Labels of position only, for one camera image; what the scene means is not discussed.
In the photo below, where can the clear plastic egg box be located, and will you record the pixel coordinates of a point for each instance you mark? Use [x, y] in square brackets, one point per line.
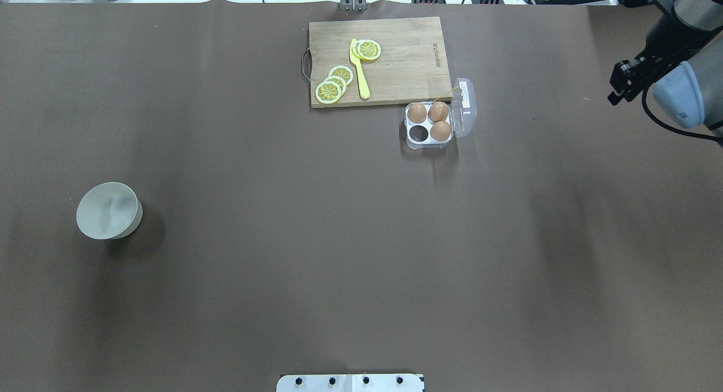
[462, 117]

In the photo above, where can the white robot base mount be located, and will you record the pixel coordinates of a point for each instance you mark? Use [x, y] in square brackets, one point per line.
[352, 382]

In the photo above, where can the brown egg in box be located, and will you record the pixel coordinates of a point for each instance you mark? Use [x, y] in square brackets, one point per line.
[438, 112]
[441, 131]

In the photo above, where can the brown egg in box far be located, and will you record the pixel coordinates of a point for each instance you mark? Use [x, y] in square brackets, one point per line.
[438, 112]

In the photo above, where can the yellow plastic knife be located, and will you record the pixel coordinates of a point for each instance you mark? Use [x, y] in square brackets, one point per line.
[364, 91]

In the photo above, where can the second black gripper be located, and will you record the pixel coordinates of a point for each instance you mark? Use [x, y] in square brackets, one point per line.
[662, 43]

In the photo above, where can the white bowl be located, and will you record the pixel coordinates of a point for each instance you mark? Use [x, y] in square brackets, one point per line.
[111, 210]

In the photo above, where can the wooden cutting board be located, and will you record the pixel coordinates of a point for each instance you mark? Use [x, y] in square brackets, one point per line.
[412, 66]

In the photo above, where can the lemon slice toy under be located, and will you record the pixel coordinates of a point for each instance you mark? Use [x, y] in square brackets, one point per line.
[354, 56]

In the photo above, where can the second grey blue robot arm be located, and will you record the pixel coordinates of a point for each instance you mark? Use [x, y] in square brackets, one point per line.
[677, 75]

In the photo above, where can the brown egg from bowl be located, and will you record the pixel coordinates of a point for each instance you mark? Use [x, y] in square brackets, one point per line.
[416, 113]

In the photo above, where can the lemon slice toy top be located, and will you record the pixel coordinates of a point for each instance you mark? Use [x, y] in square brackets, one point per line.
[344, 72]

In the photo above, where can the lemon slice toy middle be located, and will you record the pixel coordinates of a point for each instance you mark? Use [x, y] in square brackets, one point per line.
[339, 81]

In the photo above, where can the brown egg in box near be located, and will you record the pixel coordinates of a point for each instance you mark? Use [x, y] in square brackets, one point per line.
[441, 131]

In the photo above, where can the lemon slice toy front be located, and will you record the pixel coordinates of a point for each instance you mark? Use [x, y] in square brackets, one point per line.
[368, 50]

